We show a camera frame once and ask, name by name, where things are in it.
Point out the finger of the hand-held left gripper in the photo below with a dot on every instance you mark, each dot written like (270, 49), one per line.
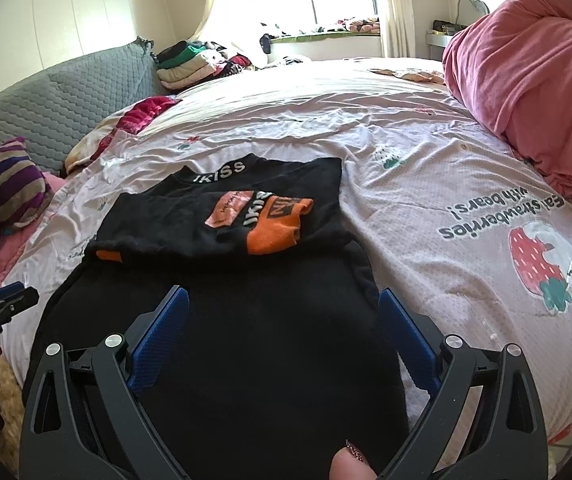
(8, 290)
(18, 302)

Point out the grey quilted headboard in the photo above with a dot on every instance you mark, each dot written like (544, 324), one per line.
(65, 100)

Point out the purple striped pillow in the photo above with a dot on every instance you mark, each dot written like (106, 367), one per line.
(0, 195)

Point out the red floral cloth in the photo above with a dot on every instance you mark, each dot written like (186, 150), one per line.
(140, 112)

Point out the floral patterned cloth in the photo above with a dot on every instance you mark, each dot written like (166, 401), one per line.
(416, 75)

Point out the pink duvet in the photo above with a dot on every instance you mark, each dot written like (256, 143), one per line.
(531, 70)

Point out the white desk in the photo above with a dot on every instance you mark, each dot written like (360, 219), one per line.
(436, 40)

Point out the cream curtain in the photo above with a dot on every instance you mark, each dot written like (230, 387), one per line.
(396, 5)
(220, 5)

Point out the jumbled colourful clothes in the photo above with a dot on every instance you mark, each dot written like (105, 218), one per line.
(236, 65)

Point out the black sweater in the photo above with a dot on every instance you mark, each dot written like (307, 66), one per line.
(246, 360)

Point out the clothes on windowsill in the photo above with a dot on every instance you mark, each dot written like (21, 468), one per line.
(351, 25)

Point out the stack of folded clothes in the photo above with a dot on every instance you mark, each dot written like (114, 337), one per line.
(185, 72)

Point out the person's right hand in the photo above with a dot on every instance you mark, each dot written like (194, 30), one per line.
(351, 462)

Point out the green windowsill mat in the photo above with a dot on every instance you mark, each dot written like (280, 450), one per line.
(316, 37)

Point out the small black object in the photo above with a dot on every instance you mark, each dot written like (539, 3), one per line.
(265, 42)

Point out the cream fluffy rug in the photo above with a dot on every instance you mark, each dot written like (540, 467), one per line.
(10, 387)

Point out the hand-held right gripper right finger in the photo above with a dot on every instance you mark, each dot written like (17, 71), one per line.
(411, 340)

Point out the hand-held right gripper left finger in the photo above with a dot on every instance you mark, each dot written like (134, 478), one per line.
(158, 340)

